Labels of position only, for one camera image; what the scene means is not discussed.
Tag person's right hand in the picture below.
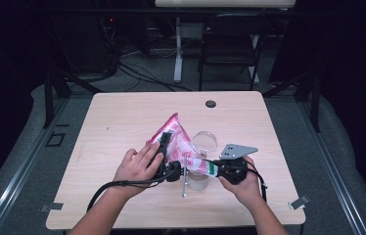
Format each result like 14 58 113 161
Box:
218 156 266 210

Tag left hand-held gripper black cable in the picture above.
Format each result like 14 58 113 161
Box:
86 169 179 213

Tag dark equipment cabinet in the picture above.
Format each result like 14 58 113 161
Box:
48 13 120 74

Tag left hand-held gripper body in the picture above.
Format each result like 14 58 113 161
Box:
158 157 189 199

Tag person's left hand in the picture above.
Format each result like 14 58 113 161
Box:
112 141 165 199

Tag aluminium floor rail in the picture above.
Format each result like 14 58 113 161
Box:
0 97 69 235
297 97 366 235

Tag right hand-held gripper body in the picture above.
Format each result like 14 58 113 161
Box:
217 143 259 186

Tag hand-held gripper black cable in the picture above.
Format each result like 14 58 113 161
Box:
244 160 268 204
86 169 179 213

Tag grey box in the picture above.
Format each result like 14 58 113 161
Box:
180 23 205 40

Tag black metal stand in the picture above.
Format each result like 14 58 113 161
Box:
262 70 322 133
42 67 104 129

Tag black floor cables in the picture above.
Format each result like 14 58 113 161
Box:
116 62 192 93

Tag white desk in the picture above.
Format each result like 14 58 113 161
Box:
155 0 298 85

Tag grey tape piece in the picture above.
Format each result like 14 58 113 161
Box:
39 202 64 213
289 195 311 211

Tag pink white plastic bag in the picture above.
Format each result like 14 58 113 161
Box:
145 112 220 178

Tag black folding chair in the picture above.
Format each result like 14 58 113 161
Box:
198 13 272 92

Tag right hand-held gripper black cable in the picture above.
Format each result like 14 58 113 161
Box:
244 160 268 204

